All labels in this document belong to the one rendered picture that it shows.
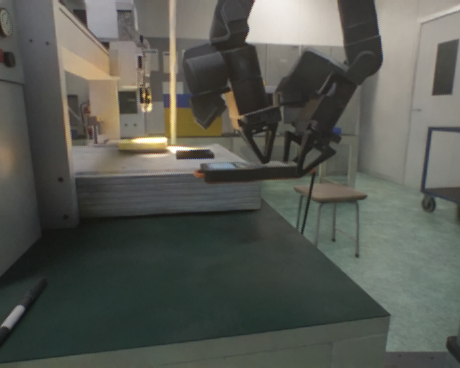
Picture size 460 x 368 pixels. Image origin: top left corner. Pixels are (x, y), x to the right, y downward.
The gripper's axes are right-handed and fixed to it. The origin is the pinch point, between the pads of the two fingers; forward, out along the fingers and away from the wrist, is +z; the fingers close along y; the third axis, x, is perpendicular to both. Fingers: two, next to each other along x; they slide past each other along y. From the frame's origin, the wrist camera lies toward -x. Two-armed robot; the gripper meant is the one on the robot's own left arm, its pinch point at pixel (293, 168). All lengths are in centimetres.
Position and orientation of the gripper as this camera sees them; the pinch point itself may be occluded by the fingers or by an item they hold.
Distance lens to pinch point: 65.7
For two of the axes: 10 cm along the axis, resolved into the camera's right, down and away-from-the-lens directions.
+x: 8.5, 4.5, 2.9
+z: -4.9, 8.7, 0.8
